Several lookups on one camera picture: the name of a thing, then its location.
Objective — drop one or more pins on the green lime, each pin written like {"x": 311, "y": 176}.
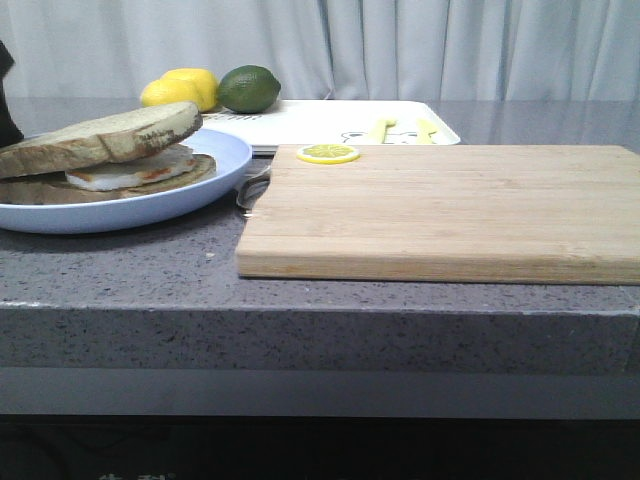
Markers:
{"x": 248, "y": 89}

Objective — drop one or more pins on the fried egg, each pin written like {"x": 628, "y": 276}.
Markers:
{"x": 167, "y": 164}

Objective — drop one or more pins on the white rectangular tray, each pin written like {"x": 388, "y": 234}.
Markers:
{"x": 327, "y": 121}

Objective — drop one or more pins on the lemon slice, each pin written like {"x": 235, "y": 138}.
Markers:
{"x": 328, "y": 153}

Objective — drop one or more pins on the yellow plastic knife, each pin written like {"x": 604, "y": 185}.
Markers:
{"x": 425, "y": 130}

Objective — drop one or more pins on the grey curtain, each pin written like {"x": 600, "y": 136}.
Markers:
{"x": 383, "y": 50}

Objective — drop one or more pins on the front yellow lemon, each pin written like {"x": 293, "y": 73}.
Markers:
{"x": 165, "y": 92}

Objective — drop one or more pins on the rear yellow lemon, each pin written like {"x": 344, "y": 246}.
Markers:
{"x": 205, "y": 81}

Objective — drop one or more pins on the light blue plate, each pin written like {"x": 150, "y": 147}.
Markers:
{"x": 232, "y": 156}

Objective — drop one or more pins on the bread slice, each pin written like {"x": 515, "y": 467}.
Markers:
{"x": 50, "y": 189}
{"x": 115, "y": 138}

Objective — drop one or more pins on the wooden cutting board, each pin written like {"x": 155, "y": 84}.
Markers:
{"x": 559, "y": 214}

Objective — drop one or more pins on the yellow lemon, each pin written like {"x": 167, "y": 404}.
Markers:
{"x": 205, "y": 81}
{"x": 165, "y": 92}

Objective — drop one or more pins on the metal cutting board handle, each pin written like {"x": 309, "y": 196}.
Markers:
{"x": 251, "y": 190}

